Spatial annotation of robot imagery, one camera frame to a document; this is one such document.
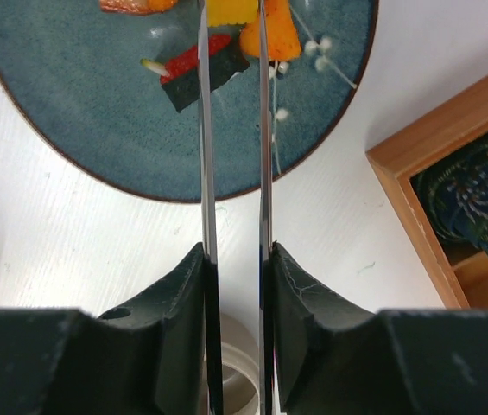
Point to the orange fried food piece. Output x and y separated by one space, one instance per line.
282 37

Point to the blue rolled napkin left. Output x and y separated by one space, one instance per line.
454 195

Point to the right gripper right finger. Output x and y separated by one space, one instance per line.
333 357

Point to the yellow food cube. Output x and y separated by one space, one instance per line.
230 12

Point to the blue ceramic food plate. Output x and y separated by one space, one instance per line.
76 74

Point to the bacon piece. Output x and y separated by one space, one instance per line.
137 7

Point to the beige lunch box bowl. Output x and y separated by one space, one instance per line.
240 368

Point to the metal tongs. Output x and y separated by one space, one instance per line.
212 314

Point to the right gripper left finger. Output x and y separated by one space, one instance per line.
144 356

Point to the red black sushi piece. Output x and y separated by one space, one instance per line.
179 77

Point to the wooden compartment tray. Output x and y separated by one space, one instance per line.
459 273

